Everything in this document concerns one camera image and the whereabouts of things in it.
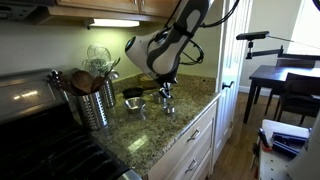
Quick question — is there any black cast iron skillet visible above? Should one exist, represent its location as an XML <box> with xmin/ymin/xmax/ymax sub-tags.
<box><xmin>122</xmin><ymin>87</ymin><xmax>156</xmax><ymax>99</ymax></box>

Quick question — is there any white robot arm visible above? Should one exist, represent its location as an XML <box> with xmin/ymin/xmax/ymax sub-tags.
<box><xmin>125</xmin><ymin>0</ymin><xmax>240</xmax><ymax>98</ymax></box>

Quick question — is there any dark wooden table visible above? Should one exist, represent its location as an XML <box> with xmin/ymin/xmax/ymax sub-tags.
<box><xmin>243</xmin><ymin>65</ymin><xmax>320</xmax><ymax>124</ymax></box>

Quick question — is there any steel utensil holder with spoons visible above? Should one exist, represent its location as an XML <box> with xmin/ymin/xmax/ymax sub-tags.
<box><xmin>71</xmin><ymin>70</ymin><xmax>107</xmax><ymax>130</ymax></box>

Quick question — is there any dark wooden chair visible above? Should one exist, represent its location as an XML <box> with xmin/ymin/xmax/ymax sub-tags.
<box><xmin>276</xmin><ymin>73</ymin><xmax>320</xmax><ymax>125</ymax></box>

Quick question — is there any under-cabinet light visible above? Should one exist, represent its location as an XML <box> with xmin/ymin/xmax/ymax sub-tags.
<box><xmin>84</xmin><ymin>18</ymin><xmax>140</xmax><ymax>27</ymax></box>

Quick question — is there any steel mixing bowl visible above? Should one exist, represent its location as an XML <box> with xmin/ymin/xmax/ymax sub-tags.
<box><xmin>123</xmin><ymin>97</ymin><xmax>146</xmax><ymax>120</ymax></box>

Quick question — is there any smallest steel pot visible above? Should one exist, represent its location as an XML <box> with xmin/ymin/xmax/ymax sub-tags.
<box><xmin>163</xmin><ymin>104</ymin><xmax>175</xmax><ymax>115</ymax></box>

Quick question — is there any white door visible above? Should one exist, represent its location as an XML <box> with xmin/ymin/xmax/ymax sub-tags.
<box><xmin>212</xmin><ymin>0</ymin><xmax>253</xmax><ymax>164</ymax></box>

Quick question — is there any black camera on stand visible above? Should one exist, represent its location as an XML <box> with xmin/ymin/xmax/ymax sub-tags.
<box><xmin>235</xmin><ymin>31</ymin><xmax>320</xmax><ymax>62</ymax></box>

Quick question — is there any steel utensil holder with whisk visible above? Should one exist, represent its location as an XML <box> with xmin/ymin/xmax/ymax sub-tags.
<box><xmin>82</xmin><ymin>43</ymin><xmax>121</xmax><ymax>108</ymax></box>

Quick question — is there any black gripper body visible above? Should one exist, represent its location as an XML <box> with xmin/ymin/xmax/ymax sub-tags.
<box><xmin>155</xmin><ymin>74</ymin><xmax>177</xmax><ymax>87</ymax></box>

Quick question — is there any stainless steel stove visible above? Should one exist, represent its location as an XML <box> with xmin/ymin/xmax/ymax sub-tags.
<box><xmin>0</xmin><ymin>69</ymin><xmax>142</xmax><ymax>180</ymax></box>

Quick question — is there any round wooden boards stack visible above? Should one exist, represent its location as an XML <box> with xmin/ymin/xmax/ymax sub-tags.
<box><xmin>139</xmin><ymin>75</ymin><xmax>158</xmax><ymax>89</ymax></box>

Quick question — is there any small steel pot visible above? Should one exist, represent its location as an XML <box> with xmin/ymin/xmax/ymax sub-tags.
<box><xmin>152</xmin><ymin>92</ymin><xmax>167</xmax><ymax>104</ymax></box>

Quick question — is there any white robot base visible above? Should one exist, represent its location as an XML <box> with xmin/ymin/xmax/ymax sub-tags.
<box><xmin>287</xmin><ymin>111</ymin><xmax>320</xmax><ymax>180</ymax></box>

